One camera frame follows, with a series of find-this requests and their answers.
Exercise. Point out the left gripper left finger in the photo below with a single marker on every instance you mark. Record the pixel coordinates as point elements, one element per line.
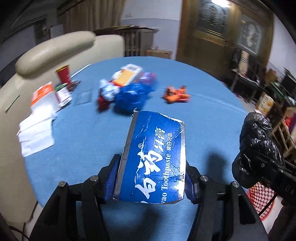
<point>96,191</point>

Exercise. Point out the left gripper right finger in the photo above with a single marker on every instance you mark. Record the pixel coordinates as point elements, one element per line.
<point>202,191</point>

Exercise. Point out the black plastic bag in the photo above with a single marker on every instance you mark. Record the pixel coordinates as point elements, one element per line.
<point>255,137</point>

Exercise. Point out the blue toothpaste box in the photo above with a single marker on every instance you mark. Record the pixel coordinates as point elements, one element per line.
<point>152,168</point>

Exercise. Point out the red cloth strip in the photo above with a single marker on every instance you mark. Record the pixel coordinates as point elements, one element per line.
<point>103,105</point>

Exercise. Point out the orange snack wrapper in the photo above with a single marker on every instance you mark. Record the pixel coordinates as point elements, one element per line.
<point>172,95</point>

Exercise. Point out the blue plastic bag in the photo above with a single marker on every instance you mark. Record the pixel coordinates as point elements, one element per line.
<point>133,97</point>

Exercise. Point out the white blue wrapper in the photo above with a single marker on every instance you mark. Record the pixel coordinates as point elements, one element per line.
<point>108,90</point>

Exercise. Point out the red mesh trash basket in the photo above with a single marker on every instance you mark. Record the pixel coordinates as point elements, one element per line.
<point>262,198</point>

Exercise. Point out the wooden chair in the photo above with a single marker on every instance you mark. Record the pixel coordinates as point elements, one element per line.
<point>283,135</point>

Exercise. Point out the beige leather sofa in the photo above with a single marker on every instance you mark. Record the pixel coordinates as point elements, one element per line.
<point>32,84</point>

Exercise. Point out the orange fruit carton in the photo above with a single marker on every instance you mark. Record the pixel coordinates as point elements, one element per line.
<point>264,104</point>

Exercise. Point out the white tissue stack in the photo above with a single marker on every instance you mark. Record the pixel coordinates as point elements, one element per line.
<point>35,133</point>

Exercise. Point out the blue table cloth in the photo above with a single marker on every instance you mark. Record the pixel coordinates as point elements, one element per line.
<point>191,118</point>

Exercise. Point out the orange white tissue pack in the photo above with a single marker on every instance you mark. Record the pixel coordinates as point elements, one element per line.
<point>44,96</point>

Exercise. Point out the dark snack packet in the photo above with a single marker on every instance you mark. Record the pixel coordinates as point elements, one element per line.
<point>72,85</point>

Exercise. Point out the dark metal chair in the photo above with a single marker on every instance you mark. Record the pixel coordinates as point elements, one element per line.
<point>246,69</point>

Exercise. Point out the green candy wrapper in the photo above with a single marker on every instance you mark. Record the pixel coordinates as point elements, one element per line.
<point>60,86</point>

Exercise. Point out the red paper cup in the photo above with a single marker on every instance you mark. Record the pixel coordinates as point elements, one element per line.
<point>64,74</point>

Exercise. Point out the brown cardboard box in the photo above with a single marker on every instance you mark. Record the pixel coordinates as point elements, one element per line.
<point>166,54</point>

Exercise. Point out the wooden radiator cabinet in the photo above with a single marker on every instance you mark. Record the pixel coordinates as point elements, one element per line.
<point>138,39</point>

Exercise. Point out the wooden double door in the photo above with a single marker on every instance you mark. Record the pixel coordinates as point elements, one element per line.
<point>210,32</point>

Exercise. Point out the beige curtain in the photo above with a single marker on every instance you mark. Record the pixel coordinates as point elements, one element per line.
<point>90,15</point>

